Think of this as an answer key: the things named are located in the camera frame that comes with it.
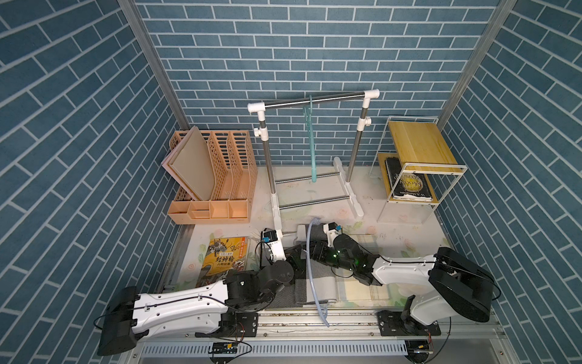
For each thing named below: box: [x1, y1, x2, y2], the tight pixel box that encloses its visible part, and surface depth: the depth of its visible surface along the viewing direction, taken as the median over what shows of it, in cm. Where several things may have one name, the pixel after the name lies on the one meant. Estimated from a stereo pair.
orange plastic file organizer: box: [168, 130, 258, 226], surface depth 101 cm
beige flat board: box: [160, 125, 216, 201], surface depth 95 cm
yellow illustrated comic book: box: [195, 236, 251, 288], surface depth 90 cm
